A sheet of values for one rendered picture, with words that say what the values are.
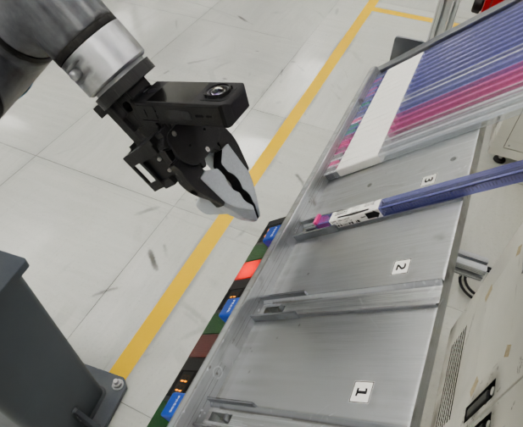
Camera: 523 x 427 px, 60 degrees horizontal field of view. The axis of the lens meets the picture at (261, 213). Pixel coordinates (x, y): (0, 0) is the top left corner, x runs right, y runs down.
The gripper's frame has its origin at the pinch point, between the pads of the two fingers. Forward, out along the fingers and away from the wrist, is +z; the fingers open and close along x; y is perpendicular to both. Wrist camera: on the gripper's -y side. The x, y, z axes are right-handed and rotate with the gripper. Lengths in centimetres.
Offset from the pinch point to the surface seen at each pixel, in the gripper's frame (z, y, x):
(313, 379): 4.8, -14.0, 18.2
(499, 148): 74, 14, -113
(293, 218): 3.0, -3.6, -0.6
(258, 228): 37, 68, -52
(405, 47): 4.2, -6.4, -41.9
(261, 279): 3.1, -3.6, 8.3
